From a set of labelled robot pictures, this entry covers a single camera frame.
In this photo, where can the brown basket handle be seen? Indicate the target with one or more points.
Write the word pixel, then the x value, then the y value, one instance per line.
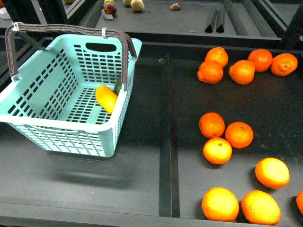
pixel 21 29

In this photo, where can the light blue plastic basket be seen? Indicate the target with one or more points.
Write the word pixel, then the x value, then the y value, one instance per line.
pixel 51 101

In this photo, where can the orange tangerine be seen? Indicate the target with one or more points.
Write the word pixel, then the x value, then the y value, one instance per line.
pixel 239 134
pixel 210 72
pixel 283 64
pixel 261 208
pixel 262 59
pixel 220 204
pixel 272 173
pixel 242 72
pixel 217 151
pixel 211 125

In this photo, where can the green avocado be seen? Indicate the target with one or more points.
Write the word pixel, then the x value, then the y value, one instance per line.
pixel 118 86

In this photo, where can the orange yellow mango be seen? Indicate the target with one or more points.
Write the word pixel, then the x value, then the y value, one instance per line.
pixel 106 98

